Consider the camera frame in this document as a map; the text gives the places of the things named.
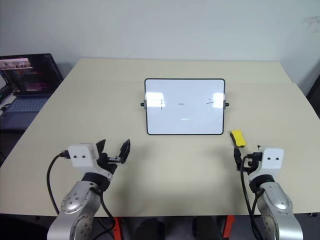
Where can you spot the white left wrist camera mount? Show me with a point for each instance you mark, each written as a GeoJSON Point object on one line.
{"type": "Point", "coordinates": [81, 155]}

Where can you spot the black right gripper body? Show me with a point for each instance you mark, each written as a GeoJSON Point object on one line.
{"type": "Point", "coordinates": [253, 163]}

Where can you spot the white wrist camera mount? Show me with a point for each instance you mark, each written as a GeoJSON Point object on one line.
{"type": "Point", "coordinates": [81, 155]}
{"type": "Point", "coordinates": [272, 158]}

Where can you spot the orange frame bar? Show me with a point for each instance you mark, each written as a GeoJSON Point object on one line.
{"type": "Point", "coordinates": [117, 228]}
{"type": "Point", "coordinates": [228, 226]}

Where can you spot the white dry-erase board black frame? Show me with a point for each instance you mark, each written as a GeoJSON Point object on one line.
{"type": "Point", "coordinates": [185, 110]}

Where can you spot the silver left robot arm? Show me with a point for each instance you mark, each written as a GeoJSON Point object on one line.
{"type": "Point", "coordinates": [75, 200]}

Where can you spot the yellow eraser with black base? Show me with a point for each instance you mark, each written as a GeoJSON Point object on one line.
{"type": "Point", "coordinates": [238, 137]}

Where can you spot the black stand pivot knob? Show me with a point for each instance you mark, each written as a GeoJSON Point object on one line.
{"type": "Point", "coordinates": [142, 104]}
{"type": "Point", "coordinates": [226, 103]}

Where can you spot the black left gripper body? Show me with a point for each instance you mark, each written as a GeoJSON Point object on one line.
{"type": "Point", "coordinates": [108, 163]}

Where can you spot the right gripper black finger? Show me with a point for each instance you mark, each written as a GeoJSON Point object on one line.
{"type": "Point", "coordinates": [237, 156]}
{"type": "Point", "coordinates": [259, 147]}

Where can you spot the black office chair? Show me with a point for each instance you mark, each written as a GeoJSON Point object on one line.
{"type": "Point", "coordinates": [314, 87]}

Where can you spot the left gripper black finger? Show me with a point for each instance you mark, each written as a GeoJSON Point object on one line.
{"type": "Point", "coordinates": [101, 146]}
{"type": "Point", "coordinates": [125, 151]}

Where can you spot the dark rounded shape under table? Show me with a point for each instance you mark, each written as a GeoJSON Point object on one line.
{"type": "Point", "coordinates": [147, 228]}

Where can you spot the open dark laptop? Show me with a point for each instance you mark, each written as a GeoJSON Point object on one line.
{"type": "Point", "coordinates": [27, 85]}

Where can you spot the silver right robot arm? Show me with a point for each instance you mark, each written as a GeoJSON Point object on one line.
{"type": "Point", "coordinates": [277, 205]}

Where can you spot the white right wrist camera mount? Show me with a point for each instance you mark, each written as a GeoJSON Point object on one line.
{"type": "Point", "coordinates": [272, 158]}

